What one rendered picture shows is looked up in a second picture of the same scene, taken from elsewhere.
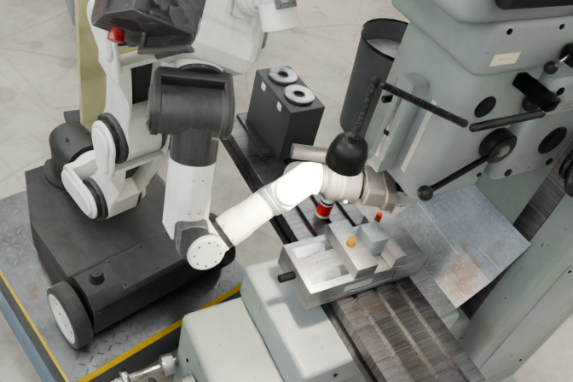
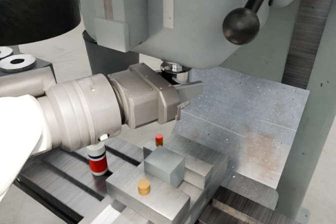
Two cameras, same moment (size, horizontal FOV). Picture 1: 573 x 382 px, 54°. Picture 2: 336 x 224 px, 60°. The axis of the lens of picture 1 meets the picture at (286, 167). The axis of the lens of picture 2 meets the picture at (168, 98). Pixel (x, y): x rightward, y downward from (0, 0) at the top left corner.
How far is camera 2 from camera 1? 0.85 m
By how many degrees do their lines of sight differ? 17
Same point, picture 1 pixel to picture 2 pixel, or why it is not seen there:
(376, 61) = (101, 50)
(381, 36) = not seen: hidden behind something
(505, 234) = (279, 95)
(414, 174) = (195, 15)
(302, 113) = not seen: hidden behind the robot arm
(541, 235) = (317, 76)
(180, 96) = not seen: outside the picture
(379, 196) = (150, 103)
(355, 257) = (159, 205)
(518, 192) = (273, 48)
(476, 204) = (236, 83)
